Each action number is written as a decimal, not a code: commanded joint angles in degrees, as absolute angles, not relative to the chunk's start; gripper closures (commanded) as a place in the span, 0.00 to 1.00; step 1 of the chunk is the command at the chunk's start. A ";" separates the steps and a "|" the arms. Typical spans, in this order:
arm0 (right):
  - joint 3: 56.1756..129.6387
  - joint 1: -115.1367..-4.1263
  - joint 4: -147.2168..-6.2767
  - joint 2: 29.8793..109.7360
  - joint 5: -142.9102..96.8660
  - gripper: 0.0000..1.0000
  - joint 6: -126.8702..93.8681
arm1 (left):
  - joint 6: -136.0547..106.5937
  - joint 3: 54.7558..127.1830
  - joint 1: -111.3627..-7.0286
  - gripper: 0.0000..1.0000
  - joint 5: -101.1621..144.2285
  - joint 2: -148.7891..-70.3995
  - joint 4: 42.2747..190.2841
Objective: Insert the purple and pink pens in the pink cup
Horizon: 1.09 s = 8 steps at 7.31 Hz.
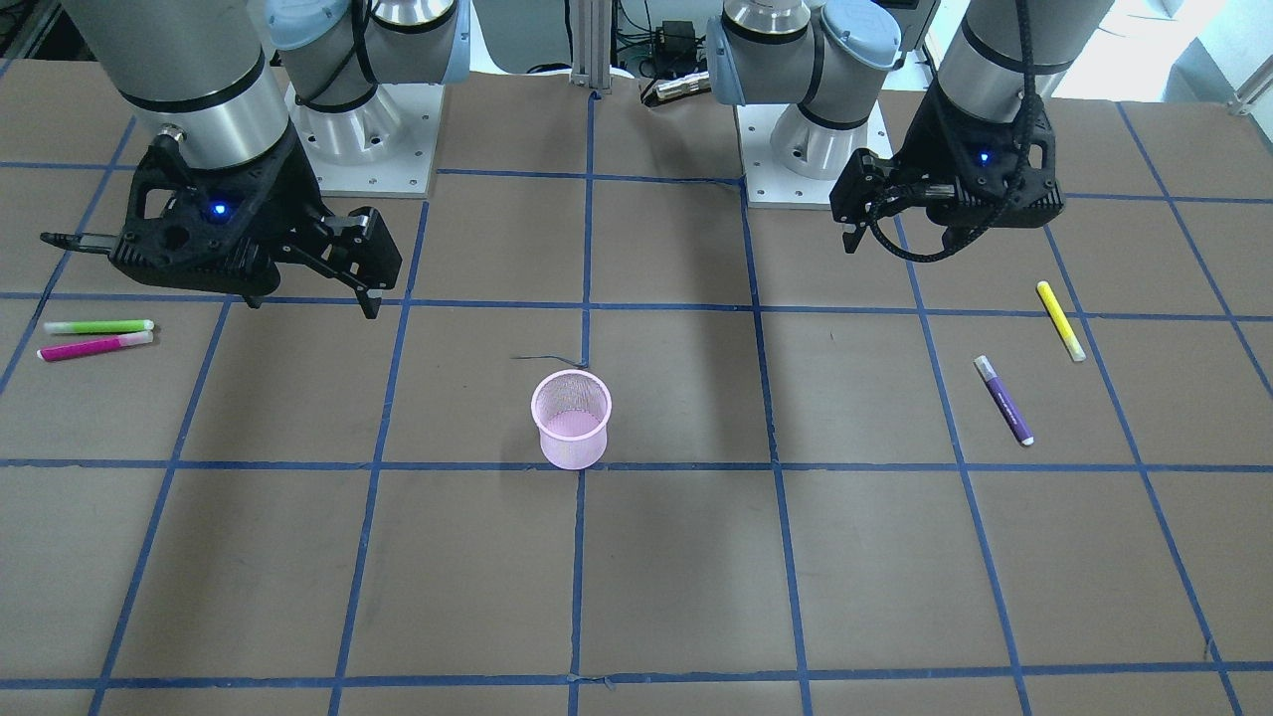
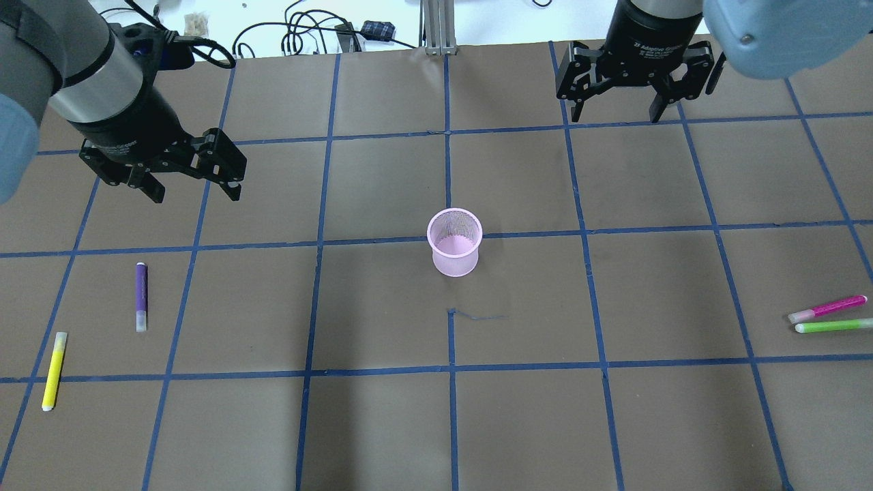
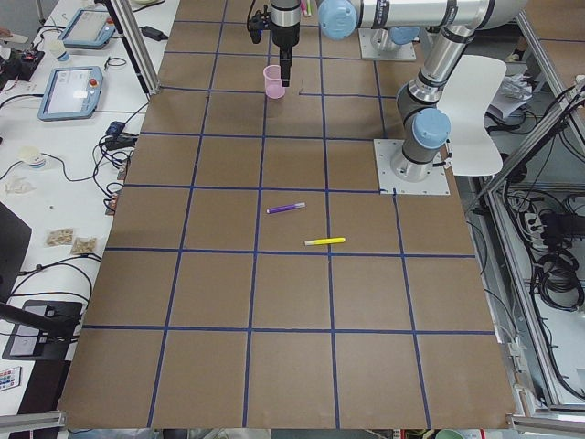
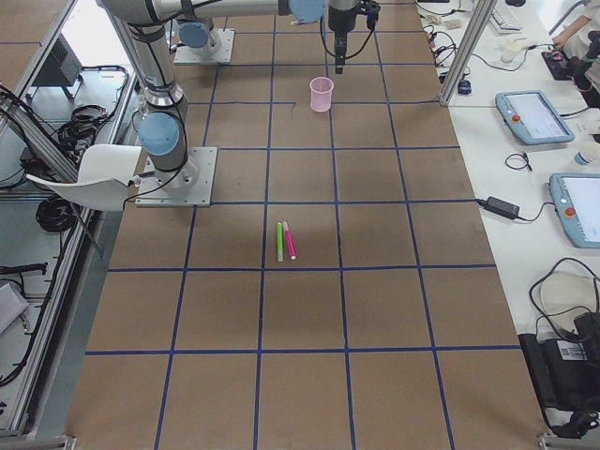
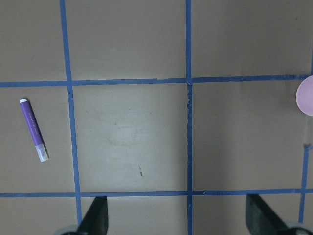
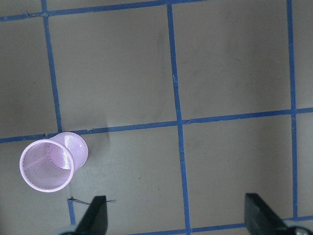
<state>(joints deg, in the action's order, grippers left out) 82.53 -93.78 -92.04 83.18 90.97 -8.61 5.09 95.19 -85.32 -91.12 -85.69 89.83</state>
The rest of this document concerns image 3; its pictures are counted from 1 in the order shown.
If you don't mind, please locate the yellow marker pen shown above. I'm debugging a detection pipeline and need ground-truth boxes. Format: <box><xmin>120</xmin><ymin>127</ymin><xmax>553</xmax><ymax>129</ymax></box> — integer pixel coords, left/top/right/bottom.
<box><xmin>303</xmin><ymin>237</ymin><xmax>346</xmax><ymax>246</ymax></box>

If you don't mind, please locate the near teach pendant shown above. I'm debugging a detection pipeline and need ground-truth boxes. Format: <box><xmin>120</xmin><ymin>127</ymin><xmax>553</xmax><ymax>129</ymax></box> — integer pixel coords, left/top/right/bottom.
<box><xmin>37</xmin><ymin>66</ymin><xmax>103</xmax><ymax>122</ymax></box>

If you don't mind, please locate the aluminium frame post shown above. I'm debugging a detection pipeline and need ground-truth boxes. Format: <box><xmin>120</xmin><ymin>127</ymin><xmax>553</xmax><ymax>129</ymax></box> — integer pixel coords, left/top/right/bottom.
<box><xmin>103</xmin><ymin>0</ymin><xmax>160</xmax><ymax>96</ymax></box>

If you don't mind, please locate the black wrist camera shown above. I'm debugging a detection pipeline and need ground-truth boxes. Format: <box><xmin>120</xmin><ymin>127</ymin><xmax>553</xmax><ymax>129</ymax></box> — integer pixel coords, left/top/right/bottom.
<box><xmin>247</xmin><ymin>5</ymin><xmax>271</xmax><ymax>45</ymax></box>

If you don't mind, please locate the far teach pendant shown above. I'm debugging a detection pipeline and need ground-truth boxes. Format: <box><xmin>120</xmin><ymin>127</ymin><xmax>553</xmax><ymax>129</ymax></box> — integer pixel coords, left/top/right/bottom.
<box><xmin>58</xmin><ymin>9</ymin><xmax>115</xmax><ymax>49</ymax></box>

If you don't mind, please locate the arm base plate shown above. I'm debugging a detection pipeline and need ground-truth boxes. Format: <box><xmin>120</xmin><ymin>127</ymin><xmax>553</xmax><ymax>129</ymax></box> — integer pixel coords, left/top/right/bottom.
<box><xmin>373</xmin><ymin>139</ymin><xmax>450</xmax><ymax>196</ymax></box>
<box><xmin>358</xmin><ymin>27</ymin><xmax>420</xmax><ymax>61</ymax></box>

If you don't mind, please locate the black monitor stand base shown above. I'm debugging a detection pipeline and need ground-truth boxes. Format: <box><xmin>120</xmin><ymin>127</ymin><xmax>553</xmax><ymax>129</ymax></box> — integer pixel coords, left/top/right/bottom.
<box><xmin>1</xmin><ymin>300</ymin><xmax>82</xmax><ymax>361</ymax></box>

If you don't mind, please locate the black power adapter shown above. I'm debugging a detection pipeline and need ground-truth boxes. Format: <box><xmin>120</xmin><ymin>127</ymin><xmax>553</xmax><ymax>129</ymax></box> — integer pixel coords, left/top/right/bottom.
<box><xmin>141</xmin><ymin>26</ymin><xmax>168</xmax><ymax>41</ymax></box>

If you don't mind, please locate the remote control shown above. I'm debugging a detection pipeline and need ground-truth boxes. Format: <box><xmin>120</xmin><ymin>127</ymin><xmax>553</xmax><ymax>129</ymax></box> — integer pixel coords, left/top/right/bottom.
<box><xmin>0</xmin><ymin>366</ymin><xmax>22</xmax><ymax>391</ymax></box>

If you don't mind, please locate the blue usb hub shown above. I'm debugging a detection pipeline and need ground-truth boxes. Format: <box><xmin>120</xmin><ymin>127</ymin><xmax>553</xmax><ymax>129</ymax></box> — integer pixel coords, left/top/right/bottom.
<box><xmin>106</xmin><ymin>121</ymin><xmax>125</xmax><ymax>137</ymax></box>

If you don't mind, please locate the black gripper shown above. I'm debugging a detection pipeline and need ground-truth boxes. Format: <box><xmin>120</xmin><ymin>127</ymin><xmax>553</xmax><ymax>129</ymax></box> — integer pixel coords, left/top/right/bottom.
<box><xmin>272</xmin><ymin>25</ymin><xmax>300</xmax><ymax>87</ymax></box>

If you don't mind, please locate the white plastic chair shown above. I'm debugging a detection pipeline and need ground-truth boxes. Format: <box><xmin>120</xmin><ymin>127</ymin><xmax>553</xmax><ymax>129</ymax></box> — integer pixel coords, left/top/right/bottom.
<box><xmin>437</xmin><ymin>55</ymin><xmax>506</xmax><ymax>177</ymax></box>

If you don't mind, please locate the snack bag right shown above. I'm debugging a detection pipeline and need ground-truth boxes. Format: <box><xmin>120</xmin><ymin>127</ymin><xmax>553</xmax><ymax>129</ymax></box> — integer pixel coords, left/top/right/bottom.
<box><xmin>70</xmin><ymin>237</ymin><xmax>98</xmax><ymax>255</ymax></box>

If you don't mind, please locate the teach pendant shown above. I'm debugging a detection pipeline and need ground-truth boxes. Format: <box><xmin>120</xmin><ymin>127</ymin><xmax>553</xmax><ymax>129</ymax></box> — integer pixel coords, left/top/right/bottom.
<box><xmin>58</xmin><ymin>9</ymin><xmax>115</xmax><ymax>49</ymax></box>
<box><xmin>37</xmin><ymin>66</ymin><xmax>103</xmax><ymax>122</ymax></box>

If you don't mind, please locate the crumpled white tissue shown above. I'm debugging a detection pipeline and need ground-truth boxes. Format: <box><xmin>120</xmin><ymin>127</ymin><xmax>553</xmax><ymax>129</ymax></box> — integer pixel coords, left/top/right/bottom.
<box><xmin>4</xmin><ymin>176</ymin><xmax>36</xmax><ymax>196</ymax></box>

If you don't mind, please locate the white paper cup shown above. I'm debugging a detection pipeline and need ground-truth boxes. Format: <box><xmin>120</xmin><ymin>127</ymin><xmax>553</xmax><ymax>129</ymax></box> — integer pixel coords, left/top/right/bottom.
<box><xmin>47</xmin><ymin>39</ymin><xmax>69</xmax><ymax>62</ymax></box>

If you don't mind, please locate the pink mesh cup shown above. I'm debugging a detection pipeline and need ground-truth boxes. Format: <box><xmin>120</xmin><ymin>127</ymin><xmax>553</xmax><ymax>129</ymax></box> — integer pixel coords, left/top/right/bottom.
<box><xmin>263</xmin><ymin>65</ymin><xmax>285</xmax><ymax>100</ymax></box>

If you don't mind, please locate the snack bag left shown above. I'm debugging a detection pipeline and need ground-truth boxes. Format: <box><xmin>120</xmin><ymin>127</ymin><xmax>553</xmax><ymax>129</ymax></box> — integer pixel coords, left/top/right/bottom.
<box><xmin>45</xmin><ymin>228</ymin><xmax>75</xmax><ymax>247</ymax></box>

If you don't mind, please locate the snack bag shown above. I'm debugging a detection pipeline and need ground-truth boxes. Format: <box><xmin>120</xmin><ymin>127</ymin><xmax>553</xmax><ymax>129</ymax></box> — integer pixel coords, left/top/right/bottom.
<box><xmin>70</xmin><ymin>237</ymin><xmax>98</xmax><ymax>255</ymax></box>
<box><xmin>45</xmin><ymin>228</ymin><xmax>75</xmax><ymax>247</ymax></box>

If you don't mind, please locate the white power strip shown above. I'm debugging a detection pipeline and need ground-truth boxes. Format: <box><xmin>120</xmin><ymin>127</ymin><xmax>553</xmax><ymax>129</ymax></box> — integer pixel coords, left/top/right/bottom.
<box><xmin>521</xmin><ymin>211</ymin><xmax>544</xmax><ymax>238</ymax></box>

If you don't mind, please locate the purple marker pen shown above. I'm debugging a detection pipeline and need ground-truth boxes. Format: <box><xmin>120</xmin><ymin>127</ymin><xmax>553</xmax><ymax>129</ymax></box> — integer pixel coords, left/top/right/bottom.
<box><xmin>266</xmin><ymin>202</ymin><xmax>306</xmax><ymax>215</ymax></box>

